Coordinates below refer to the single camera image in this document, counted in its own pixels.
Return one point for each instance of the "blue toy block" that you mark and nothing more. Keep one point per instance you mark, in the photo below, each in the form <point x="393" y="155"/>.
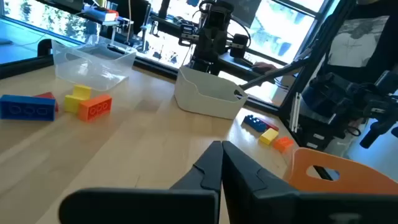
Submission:
<point x="28" y="109"/>
<point x="255" y="124"/>

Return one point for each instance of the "person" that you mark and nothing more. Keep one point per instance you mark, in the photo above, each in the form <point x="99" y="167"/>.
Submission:
<point x="357" y="40"/>

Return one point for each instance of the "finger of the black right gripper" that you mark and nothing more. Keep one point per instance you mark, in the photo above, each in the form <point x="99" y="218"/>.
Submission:
<point x="187" y="34"/>
<point x="239" y="45"/>

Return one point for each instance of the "orange plastic bin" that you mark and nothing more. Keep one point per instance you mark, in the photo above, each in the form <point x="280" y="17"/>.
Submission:
<point x="357" y="182"/>

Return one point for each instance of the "red toy block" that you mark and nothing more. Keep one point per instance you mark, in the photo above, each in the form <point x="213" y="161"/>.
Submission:
<point x="273" y="126"/>
<point x="46" y="95"/>

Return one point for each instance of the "stack of books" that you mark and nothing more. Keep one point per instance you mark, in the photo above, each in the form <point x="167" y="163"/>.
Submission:
<point x="101" y="14"/>

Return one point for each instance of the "background desk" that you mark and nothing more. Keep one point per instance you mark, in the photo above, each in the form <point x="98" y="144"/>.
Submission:
<point x="124" y="23"/>

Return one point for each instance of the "white plastic bin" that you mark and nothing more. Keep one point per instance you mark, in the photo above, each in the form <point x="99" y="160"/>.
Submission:
<point x="202" y="102"/>

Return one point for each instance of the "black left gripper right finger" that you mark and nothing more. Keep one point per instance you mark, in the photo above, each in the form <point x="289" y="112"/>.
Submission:
<point x="255" y="199"/>

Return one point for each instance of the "clear plastic bin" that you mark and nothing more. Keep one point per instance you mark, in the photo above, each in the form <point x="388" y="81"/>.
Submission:
<point x="93" y="77"/>

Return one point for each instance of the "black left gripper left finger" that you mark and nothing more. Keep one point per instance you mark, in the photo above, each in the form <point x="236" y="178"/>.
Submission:
<point x="186" y="205"/>

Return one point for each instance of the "orange toy block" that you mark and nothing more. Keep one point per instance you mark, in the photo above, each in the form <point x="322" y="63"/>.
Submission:
<point x="93" y="109"/>
<point x="283" y="143"/>

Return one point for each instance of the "long yellow toy block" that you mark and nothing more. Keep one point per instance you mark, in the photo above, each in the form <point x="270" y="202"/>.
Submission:
<point x="269" y="136"/>

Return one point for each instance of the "person's hand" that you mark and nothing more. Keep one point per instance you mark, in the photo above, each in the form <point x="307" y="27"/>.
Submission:
<point x="264" y="66"/>

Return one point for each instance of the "yellow arch toy block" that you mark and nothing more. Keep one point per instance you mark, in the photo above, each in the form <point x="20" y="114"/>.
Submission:
<point x="72" y="104"/>

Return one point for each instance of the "black robotic equipment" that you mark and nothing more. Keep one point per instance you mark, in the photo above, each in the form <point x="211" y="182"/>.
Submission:
<point x="342" y="102"/>

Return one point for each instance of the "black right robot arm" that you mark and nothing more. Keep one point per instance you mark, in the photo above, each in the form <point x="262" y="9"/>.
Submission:
<point x="217" y="12"/>

